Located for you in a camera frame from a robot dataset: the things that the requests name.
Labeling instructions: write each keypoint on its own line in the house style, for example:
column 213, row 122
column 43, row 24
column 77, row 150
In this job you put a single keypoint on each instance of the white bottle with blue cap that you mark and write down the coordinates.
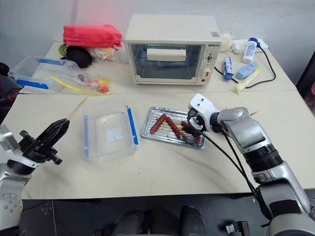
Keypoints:
column 249, row 50

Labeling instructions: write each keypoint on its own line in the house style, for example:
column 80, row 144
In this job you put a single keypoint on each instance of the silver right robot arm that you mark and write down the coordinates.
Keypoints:
column 256, row 147

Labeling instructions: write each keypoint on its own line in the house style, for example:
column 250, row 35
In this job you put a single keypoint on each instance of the cream toaster oven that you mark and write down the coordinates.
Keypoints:
column 172, row 32

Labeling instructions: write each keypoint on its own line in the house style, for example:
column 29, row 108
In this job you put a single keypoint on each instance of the green object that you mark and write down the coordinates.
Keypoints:
column 61, row 49

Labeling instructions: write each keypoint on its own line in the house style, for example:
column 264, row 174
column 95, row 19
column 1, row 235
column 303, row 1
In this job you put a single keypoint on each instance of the dark red sausage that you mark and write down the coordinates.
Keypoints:
column 185, row 123

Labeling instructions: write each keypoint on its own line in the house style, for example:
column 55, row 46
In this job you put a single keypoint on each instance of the dark furniture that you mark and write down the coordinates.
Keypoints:
column 307, row 81

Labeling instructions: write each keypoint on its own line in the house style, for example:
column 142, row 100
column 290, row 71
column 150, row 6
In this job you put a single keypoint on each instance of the white crumpled bag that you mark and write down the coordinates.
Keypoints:
column 225, row 41

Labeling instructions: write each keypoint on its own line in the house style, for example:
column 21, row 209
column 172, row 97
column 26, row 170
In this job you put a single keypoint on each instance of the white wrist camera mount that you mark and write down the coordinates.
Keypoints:
column 7, row 138
column 203, row 107

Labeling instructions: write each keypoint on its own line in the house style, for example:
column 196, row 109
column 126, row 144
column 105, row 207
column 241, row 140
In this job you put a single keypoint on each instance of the wooden skewer tip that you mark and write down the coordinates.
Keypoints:
column 254, row 113

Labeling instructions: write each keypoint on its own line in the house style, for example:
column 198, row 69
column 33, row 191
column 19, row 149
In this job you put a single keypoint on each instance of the wooden skewer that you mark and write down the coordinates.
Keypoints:
column 77, row 107

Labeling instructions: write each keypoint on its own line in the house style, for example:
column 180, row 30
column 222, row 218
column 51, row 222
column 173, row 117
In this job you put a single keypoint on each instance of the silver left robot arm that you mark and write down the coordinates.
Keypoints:
column 11, row 194

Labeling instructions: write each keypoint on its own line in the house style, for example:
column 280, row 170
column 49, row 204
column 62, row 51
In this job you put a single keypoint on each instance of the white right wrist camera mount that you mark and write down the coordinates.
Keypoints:
column 203, row 107

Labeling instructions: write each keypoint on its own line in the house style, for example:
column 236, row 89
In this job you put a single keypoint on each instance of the light blue tube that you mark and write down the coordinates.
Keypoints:
column 246, row 70

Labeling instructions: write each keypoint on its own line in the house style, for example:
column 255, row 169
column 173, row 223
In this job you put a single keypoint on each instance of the black round case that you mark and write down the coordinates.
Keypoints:
column 78, row 57

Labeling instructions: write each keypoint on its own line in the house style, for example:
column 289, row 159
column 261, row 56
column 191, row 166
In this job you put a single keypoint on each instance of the silver metal baking tray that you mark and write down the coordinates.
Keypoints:
column 162, row 137

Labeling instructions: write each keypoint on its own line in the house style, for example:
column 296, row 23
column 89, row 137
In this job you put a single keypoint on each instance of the dark rounded shape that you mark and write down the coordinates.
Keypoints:
column 192, row 221
column 130, row 222

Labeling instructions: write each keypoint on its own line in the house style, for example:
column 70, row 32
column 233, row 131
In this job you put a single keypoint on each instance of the metal clamp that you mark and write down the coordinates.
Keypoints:
column 237, row 226

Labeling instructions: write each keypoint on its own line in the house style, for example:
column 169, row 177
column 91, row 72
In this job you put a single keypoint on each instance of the blue white toothpaste box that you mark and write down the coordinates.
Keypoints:
column 228, row 67

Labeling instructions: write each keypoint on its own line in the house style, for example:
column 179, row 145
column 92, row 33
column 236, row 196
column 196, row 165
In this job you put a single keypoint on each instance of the white power strip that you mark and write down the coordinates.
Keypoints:
column 237, row 44

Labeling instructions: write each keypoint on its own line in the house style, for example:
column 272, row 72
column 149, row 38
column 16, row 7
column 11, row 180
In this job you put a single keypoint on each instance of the red fabric pouch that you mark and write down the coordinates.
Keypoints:
column 91, row 35

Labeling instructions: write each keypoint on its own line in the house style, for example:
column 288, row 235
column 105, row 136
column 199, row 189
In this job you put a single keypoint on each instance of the black object with red light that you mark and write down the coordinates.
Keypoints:
column 7, row 88

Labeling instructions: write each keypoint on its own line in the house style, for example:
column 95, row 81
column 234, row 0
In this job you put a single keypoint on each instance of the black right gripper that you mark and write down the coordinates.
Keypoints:
column 199, row 123

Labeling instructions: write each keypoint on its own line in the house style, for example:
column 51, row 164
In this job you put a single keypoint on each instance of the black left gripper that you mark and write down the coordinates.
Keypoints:
column 34, row 148

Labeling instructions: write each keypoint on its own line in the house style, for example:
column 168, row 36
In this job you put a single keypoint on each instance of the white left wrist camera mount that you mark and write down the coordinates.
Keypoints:
column 7, row 138

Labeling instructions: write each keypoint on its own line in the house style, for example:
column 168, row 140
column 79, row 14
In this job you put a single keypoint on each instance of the pale yellow plastic bag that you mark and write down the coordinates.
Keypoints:
column 246, row 83

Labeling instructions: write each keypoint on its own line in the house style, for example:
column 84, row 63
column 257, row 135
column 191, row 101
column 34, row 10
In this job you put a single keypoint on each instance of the clear container with blue clips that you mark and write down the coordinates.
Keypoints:
column 110, row 130
column 34, row 73

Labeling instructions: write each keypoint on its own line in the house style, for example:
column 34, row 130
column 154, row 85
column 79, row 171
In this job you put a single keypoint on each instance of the clear bag with yellow contents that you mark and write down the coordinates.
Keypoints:
column 105, row 53

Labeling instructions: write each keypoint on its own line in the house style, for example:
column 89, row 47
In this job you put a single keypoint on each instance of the clear zip bag with candies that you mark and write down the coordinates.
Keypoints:
column 96, row 82

